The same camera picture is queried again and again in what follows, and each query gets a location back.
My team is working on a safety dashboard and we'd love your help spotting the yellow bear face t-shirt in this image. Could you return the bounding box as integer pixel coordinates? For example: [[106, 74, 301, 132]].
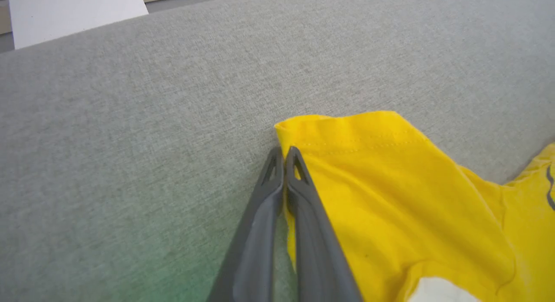
[[274, 110, 555, 302]]

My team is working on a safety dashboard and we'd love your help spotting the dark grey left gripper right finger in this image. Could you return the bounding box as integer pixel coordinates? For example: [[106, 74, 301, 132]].
[[284, 146, 363, 302]]

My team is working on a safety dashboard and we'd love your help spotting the grey fabric sofa surface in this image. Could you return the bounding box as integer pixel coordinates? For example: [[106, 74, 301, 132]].
[[0, 0, 555, 302]]

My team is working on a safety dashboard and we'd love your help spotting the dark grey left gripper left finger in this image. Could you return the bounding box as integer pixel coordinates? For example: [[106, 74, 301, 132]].
[[207, 146, 285, 302]]

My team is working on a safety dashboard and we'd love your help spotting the plain white panel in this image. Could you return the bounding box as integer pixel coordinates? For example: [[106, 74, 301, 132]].
[[8, 0, 149, 50]]

